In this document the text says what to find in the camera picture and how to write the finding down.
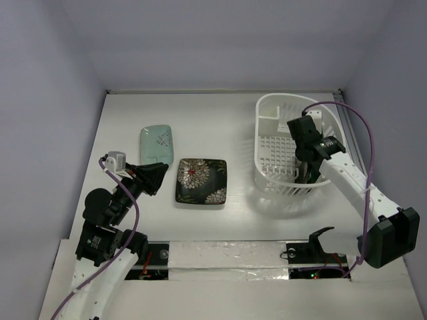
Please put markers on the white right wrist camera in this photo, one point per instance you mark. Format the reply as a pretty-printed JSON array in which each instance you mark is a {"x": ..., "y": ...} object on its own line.
[{"x": 316, "y": 116}]

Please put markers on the white plastic dish rack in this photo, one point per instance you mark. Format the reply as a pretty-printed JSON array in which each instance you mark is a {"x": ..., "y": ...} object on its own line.
[{"x": 277, "y": 167}]

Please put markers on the aluminium rail right side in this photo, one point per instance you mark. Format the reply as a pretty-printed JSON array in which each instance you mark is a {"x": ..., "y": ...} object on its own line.
[{"x": 351, "y": 141}]

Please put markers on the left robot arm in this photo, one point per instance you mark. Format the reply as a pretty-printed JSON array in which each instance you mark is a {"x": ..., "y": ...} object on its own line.
[{"x": 109, "y": 244}]

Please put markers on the light green rectangular plate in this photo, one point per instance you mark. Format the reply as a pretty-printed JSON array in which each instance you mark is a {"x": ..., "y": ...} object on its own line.
[{"x": 156, "y": 145}]

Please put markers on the silver foil tape strip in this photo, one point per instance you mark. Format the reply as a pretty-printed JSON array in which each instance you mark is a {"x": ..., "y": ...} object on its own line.
[{"x": 227, "y": 261}]

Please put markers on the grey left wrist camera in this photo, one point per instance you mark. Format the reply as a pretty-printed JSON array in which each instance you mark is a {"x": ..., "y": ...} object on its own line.
[{"x": 115, "y": 161}]

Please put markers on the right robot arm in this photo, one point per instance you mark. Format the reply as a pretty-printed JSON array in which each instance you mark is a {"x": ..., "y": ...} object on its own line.
[{"x": 389, "y": 231}]

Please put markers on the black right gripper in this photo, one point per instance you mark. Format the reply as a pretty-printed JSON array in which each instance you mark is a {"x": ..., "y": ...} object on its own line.
[{"x": 305, "y": 161}]

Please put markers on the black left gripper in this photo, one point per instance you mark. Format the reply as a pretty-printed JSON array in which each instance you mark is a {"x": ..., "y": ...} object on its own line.
[{"x": 153, "y": 172}]

